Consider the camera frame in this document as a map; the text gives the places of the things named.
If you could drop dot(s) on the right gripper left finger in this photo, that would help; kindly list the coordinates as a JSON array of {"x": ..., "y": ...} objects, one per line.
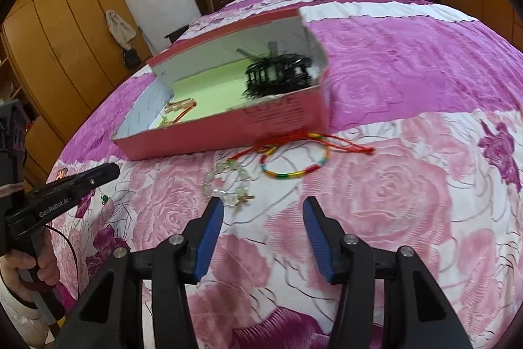
[{"x": 109, "y": 312}]

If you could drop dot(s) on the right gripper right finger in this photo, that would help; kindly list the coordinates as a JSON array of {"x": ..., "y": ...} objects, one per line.
[{"x": 417, "y": 313}]

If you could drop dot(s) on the pink gold hair clip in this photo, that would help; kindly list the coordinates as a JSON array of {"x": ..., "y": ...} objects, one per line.
[{"x": 184, "y": 105}]

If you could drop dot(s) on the black feather hair claw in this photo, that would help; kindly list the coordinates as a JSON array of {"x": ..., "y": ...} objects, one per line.
[{"x": 277, "y": 74}]

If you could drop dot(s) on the pink floral bed quilt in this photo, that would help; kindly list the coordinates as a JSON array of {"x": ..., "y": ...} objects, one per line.
[{"x": 438, "y": 96}]

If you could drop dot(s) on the orange wooden wardrobe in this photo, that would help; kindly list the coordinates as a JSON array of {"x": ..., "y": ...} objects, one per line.
[{"x": 59, "y": 59}]

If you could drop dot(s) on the black hanging bag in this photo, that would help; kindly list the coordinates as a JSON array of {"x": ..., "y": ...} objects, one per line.
[{"x": 131, "y": 58}]

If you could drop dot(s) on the beige hanging cloth bag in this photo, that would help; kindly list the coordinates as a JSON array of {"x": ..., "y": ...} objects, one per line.
[{"x": 122, "y": 32}]

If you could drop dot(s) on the dark wooden nightstand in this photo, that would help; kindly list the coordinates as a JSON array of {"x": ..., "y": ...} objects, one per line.
[{"x": 175, "y": 35}]

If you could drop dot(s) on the pink cardboard box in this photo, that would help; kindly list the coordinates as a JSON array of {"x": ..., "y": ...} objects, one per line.
[{"x": 207, "y": 68}]

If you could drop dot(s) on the wooden low cabinet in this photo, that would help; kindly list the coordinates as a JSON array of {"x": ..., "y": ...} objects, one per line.
[{"x": 499, "y": 15}]

